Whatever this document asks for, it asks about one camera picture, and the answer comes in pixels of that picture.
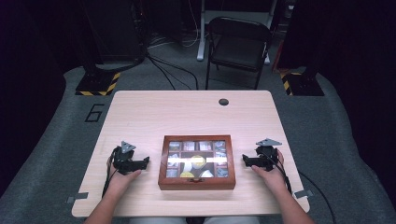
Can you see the blue and white packet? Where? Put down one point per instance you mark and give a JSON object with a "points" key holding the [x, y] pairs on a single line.
{"points": [[219, 146]]}

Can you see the black yellow striped stand base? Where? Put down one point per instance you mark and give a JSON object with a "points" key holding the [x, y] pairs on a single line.
{"points": [[303, 85], [96, 85]]}

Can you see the grey tape strip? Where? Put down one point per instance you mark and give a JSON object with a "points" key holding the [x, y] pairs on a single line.
{"points": [[77, 197], [303, 194]]}

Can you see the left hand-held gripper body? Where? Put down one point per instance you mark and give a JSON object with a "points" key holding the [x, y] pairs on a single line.
{"points": [[124, 161]]}

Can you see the silver foil packet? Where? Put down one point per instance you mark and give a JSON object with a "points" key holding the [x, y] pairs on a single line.
{"points": [[172, 173], [222, 172], [173, 160], [221, 159], [174, 146]]}

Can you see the white and red packet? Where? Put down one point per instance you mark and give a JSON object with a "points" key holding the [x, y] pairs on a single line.
{"points": [[188, 146]]}

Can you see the yellow lid capsule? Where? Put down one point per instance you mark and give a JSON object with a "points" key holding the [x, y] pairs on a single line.
{"points": [[187, 174], [198, 160]]}

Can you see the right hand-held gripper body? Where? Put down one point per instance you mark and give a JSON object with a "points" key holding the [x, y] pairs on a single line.
{"points": [[267, 155]]}

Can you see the black cabinet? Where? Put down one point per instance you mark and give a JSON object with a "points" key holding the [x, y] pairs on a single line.
{"points": [[115, 28]]}

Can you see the person's light trousers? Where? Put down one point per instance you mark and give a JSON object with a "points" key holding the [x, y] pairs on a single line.
{"points": [[155, 221]]}

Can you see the person's left hand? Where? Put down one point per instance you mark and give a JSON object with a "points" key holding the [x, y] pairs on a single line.
{"points": [[120, 183]]}

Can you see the black folding chair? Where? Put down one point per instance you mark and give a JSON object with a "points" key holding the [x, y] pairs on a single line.
{"points": [[238, 51]]}

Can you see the black table grommet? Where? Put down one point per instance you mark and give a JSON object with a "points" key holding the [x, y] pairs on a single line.
{"points": [[223, 102]]}

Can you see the person's right hand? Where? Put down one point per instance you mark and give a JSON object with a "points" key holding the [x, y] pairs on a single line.
{"points": [[275, 179]]}

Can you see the wooden box with glass lid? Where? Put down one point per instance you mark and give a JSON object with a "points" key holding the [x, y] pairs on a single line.
{"points": [[196, 184]]}

